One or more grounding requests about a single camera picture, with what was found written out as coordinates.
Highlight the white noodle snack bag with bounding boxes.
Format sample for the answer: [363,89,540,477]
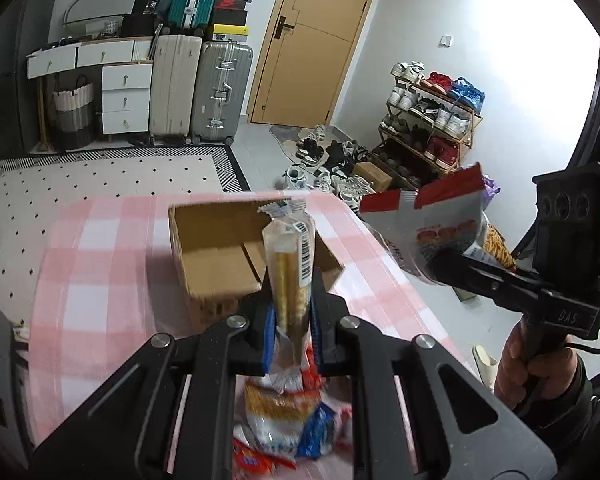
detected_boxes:
[358,164,516,284]

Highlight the clear wafer stick pack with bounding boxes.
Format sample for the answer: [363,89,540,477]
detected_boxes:
[259,198,315,394]

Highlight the orange noodle snack bag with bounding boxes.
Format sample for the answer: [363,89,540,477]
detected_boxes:
[244,382,322,460]

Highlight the blue oreo snack pack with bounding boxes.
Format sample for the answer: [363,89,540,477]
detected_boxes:
[296,402,337,460]

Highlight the red oreo snack pack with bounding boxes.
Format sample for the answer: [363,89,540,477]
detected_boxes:
[232,438,297,479]

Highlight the person's right hand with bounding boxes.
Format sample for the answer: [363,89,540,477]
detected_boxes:
[494,321,579,408]

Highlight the SF cardboard box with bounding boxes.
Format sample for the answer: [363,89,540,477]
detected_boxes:
[169,200,342,334]

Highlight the purple bag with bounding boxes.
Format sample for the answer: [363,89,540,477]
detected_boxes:
[481,174,501,210]

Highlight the small cardboard box by shoes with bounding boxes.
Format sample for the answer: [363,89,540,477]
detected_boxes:
[353,162,392,193]

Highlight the wooden shoe rack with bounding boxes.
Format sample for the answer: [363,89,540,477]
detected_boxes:
[372,61,486,191]

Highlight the pink plaid tablecloth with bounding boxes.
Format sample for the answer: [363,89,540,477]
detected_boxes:
[28,192,454,442]

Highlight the silver suitcase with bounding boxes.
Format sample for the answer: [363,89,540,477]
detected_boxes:
[189,41,253,145]

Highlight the beige suitcase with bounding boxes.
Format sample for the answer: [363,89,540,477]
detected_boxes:
[148,35,202,144]

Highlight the dotted floor rug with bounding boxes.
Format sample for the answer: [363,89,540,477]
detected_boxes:
[0,145,249,321]

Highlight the woven laundry basket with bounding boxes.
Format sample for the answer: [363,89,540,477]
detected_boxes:
[52,74,95,152]

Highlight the white drawer desk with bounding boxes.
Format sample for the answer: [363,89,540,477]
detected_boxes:
[27,37,152,136]

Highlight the wooden door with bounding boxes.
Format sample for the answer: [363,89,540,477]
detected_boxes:
[248,0,373,128]

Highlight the stacked shoe boxes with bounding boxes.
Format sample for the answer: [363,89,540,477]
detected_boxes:
[204,0,252,44]

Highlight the arched mirror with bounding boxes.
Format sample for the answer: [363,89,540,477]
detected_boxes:
[62,0,135,27]

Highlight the wall light switch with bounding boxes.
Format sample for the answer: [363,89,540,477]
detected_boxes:
[439,35,453,48]

